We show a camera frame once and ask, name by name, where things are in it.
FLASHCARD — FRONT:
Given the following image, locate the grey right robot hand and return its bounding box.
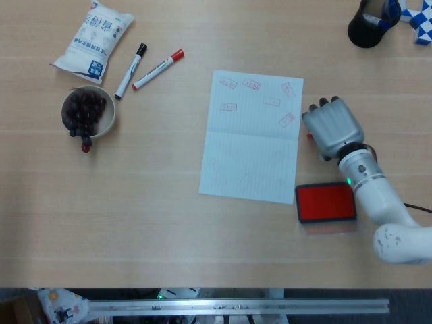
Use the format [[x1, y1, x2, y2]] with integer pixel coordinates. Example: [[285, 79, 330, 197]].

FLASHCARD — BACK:
[[301, 96, 365, 162]]

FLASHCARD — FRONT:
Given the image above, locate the red ink pad black case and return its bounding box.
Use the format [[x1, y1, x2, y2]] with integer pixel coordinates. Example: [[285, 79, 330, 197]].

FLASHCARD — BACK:
[[294, 182, 358, 225]]

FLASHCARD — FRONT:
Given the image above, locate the open lined notebook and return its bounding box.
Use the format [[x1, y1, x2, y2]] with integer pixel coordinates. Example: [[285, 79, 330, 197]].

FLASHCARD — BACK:
[[198, 70, 304, 205]]

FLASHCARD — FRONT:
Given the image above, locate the black mesh pen holder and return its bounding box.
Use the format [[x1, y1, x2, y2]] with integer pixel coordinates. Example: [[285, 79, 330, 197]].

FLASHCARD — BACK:
[[347, 0, 389, 49]]

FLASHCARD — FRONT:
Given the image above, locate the blue white pen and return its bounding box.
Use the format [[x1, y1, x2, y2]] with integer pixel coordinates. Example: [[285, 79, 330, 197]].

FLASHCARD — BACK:
[[362, 0, 402, 28]]

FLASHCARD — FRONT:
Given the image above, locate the red capped whiteboard marker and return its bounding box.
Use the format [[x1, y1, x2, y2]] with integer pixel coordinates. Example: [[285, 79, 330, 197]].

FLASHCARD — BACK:
[[131, 49, 186, 91]]

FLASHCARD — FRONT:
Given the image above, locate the black capped whiteboard marker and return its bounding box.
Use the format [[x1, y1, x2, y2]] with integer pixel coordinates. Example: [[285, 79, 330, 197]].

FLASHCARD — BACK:
[[114, 43, 149, 101]]

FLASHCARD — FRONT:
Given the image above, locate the blue white snake puzzle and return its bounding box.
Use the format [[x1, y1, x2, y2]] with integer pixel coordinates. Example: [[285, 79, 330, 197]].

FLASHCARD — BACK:
[[400, 0, 432, 45]]

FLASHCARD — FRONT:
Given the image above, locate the cream round bowl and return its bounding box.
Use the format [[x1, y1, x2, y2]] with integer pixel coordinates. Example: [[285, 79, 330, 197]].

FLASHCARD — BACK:
[[61, 85, 117, 139]]

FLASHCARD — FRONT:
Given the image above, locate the dark purple grape bunch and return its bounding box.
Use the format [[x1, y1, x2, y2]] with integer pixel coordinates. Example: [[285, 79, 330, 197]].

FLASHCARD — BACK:
[[63, 91, 107, 146]]

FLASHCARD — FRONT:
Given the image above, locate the white printed salt bag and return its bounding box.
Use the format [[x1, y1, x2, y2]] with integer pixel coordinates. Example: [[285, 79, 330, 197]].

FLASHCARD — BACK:
[[49, 0, 136, 85]]

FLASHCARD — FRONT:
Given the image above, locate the white printed plastic bag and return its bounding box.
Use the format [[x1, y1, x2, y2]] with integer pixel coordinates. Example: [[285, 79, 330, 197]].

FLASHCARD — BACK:
[[36, 288, 92, 324]]

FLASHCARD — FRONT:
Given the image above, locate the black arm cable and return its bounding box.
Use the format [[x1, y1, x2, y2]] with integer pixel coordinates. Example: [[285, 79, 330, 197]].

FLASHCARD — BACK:
[[403, 202, 432, 214]]

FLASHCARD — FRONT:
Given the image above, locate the aluminium profile rail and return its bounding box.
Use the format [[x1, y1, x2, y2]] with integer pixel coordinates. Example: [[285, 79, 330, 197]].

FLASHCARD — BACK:
[[87, 298, 391, 318]]

